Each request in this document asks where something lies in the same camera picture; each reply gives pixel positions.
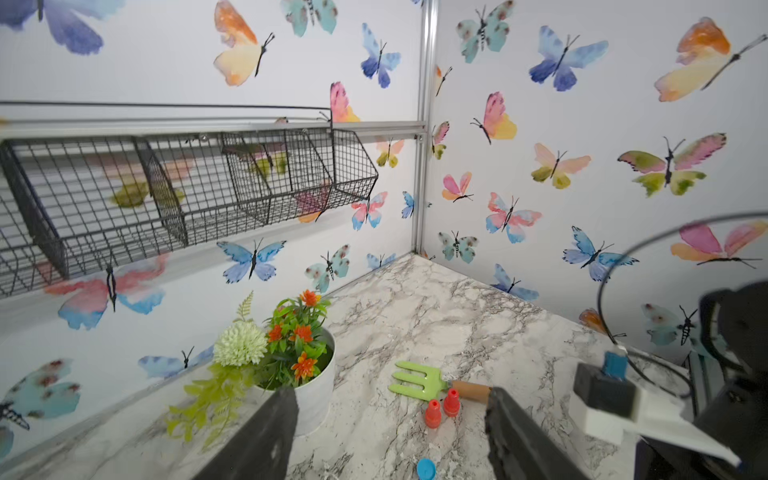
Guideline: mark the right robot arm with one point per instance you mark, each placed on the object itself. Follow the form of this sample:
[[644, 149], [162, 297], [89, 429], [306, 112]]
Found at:
[[729, 389]]

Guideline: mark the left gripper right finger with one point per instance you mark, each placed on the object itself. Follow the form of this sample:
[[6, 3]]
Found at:
[[518, 448]]

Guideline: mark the red stamp cap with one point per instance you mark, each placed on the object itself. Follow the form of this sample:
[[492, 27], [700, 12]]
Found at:
[[433, 414]]

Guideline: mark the white pot with flowers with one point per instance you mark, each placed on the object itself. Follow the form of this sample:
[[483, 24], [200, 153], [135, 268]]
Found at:
[[289, 349]]

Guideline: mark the black wire wall basket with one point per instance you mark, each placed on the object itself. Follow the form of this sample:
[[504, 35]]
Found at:
[[76, 205]]

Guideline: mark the blue stamp cap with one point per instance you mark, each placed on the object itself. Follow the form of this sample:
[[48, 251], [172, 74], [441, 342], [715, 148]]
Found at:
[[426, 469]]

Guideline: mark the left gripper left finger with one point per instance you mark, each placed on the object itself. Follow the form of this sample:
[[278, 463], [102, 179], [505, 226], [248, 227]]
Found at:
[[261, 448]]

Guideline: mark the red stamp white base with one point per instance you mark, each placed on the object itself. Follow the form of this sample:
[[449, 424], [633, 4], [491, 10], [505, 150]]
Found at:
[[452, 403]]

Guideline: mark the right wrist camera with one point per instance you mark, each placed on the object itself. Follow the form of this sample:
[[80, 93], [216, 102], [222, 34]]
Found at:
[[608, 408]]

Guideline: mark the green garden fork wooden handle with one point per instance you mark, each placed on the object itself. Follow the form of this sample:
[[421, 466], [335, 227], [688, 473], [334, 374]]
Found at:
[[425, 383]]

